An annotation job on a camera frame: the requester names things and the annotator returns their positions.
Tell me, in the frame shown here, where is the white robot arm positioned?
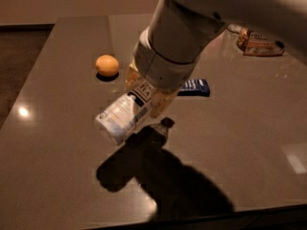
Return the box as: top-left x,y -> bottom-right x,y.
127,0 -> 307,118

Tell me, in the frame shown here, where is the orange fruit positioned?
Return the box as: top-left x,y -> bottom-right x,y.
95,55 -> 119,78

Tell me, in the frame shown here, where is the dark blue snack packet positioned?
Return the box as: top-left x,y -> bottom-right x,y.
178,79 -> 210,97

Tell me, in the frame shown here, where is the clear plastic tea bottle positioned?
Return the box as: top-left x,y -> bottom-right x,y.
93,79 -> 177,146

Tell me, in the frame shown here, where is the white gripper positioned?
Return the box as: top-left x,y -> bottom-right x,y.
125,29 -> 200,119

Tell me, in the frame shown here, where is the glass jar with black lid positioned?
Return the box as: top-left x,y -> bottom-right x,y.
237,28 -> 284,57

